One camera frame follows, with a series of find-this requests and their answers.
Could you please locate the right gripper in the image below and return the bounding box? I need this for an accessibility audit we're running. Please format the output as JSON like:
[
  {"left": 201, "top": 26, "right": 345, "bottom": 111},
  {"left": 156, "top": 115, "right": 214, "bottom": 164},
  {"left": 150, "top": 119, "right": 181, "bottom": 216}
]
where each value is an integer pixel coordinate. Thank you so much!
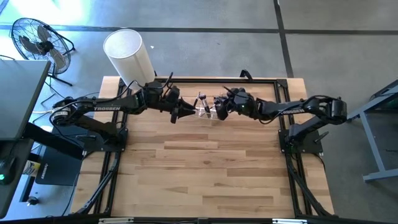
[{"left": 214, "top": 88, "right": 242, "bottom": 121}]

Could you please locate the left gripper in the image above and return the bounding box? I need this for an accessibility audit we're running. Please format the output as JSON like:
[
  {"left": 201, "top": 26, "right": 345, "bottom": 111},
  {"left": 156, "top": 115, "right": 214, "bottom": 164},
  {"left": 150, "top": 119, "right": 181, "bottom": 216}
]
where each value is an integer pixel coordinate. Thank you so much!
[{"left": 162, "top": 98, "right": 197, "bottom": 124}]

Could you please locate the clear acrylic divided container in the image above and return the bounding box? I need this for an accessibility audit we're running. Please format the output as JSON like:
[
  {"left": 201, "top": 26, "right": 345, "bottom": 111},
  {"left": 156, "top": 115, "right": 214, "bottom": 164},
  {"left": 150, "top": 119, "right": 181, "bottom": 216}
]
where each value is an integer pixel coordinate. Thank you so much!
[{"left": 192, "top": 93, "right": 220, "bottom": 121}]

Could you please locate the white cylinder shade table lamp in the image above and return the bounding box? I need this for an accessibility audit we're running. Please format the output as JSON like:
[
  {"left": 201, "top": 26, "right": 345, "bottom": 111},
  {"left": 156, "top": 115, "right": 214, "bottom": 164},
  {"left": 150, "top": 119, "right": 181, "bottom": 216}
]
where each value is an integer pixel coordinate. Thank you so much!
[{"left": 103, "top": 29, "right": 156, "bottom": 91}]

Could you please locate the black diagonal desk beam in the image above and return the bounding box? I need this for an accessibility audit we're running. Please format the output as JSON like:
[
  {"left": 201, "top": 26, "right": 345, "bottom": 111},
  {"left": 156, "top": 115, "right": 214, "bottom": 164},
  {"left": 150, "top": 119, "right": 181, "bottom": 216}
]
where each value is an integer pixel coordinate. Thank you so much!
[{"left": 21, "top": 122, "right": 85, "bottom": 161}]

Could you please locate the black flat case with logo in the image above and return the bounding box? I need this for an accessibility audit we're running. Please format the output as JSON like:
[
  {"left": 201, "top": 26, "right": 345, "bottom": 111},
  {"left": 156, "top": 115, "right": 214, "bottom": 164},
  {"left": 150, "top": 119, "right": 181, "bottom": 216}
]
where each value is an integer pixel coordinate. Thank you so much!
[{"left": 35, "top": 116, "right": 85, "bottom": 187}]

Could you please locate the black floor fan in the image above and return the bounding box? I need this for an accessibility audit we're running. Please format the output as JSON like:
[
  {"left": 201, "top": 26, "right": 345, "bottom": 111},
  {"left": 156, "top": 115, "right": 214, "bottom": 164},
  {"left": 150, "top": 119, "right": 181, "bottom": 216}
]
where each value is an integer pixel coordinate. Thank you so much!
[{"left": 11, "top": 17, "right": 76, "bottom": 87}]

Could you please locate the yellow white box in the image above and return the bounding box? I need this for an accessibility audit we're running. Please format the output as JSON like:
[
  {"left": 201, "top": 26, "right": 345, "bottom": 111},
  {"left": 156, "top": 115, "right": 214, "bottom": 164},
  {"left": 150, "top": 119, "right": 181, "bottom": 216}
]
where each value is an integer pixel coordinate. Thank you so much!
[{"left": 23, "top": 160, "right": 41, "bottom": 178}]

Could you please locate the grey desk top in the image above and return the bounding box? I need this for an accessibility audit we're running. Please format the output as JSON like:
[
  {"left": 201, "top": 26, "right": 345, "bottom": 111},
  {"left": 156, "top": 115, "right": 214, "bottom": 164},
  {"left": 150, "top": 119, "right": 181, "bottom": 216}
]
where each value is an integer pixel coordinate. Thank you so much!
[{"left": 0, "top": 60, "right": 52, "bottom": 141}]

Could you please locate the black device with status light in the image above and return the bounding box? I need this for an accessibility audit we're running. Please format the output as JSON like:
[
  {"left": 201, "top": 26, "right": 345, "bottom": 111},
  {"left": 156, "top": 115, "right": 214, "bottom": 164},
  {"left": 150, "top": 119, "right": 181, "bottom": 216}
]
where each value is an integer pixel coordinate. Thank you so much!
[{"left": 0, "top": 154, "right": 17, "bottom": 186}]

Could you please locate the black aluminium table frame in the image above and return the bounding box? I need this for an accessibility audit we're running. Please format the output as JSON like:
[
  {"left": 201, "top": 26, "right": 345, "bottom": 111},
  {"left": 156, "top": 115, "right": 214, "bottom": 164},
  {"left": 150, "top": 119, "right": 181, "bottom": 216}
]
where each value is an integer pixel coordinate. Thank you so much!
[{"left": 74, "top": 76, "right": 335, "bottom": 218}]

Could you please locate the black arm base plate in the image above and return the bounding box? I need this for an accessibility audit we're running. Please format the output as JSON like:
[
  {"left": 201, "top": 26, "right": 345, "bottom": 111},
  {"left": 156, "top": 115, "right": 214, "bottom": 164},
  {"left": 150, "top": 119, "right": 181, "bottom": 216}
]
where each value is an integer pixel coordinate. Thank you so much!
[
  {"left": 279, "top": 129, "right": 324, "bottom": 155},
  {"left": 83, "top": 126, "right": 129, "bottom": 153}
]

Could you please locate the silver bracket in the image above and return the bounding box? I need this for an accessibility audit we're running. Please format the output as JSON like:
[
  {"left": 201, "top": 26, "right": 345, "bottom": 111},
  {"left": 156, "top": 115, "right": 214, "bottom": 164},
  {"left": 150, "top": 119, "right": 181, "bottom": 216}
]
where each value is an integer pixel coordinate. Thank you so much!
[
  {"left": 272, "top": 218, "right": 308, "bottom": 224},
  {"left": 98, "top": 217, "right": 135, "bottom": 224}
]

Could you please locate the grey metal table frame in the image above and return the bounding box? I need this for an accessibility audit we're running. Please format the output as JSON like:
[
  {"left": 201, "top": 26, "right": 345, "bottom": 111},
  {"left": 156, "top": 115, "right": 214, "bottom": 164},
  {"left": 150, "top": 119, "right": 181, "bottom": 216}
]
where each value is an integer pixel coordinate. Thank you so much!
[{"left": 343, "top": 79, "right": 398, "bottom": 183}]

